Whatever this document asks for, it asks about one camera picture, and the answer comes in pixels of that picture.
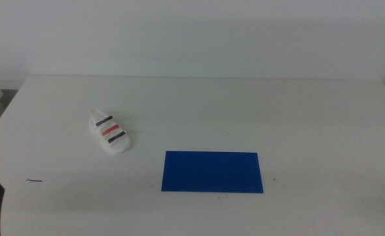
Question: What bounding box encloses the blue rectangular mat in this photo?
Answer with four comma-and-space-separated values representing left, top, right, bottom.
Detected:
160, 150, 265, 194

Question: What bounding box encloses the white sandal with striped straps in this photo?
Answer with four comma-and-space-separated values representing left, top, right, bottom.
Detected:
88, 108, 132, 156

